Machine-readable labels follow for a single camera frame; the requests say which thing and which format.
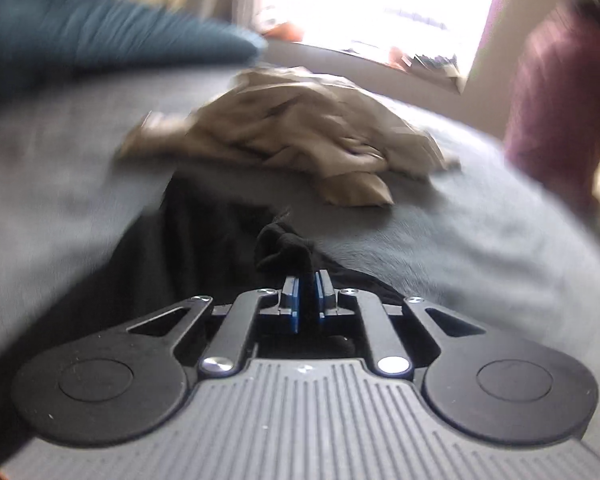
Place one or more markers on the pair of dark sneakers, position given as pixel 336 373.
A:
pixel 435 62

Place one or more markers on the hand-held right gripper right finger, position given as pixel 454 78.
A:
pixel 322 300

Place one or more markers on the beige crumpled garment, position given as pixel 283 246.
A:
pixel 300 125

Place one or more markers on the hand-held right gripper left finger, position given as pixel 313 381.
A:
pixel 294 305

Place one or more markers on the black printed t-shirt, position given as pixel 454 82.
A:
pixel 205 240

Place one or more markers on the teal duvet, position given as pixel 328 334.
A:
pixel 95 35

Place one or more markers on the orange object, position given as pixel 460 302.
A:
pixel 285 31

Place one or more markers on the bright window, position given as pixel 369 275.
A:
pixel 380 0

